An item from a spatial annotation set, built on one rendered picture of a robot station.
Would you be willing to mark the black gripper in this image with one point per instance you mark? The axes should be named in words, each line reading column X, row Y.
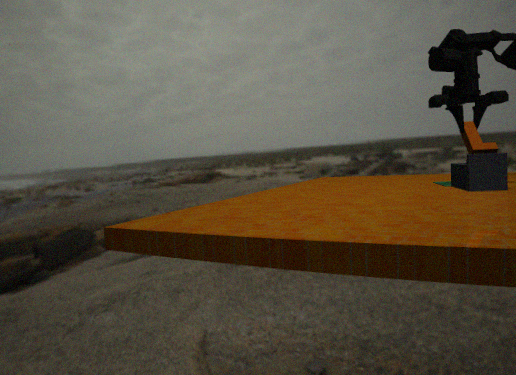
column 467, row 85

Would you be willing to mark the orange l-shaped part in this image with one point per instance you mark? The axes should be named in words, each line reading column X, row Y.
column 473, row 141

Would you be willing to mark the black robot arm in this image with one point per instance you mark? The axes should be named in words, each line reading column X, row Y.
column 458, row 51

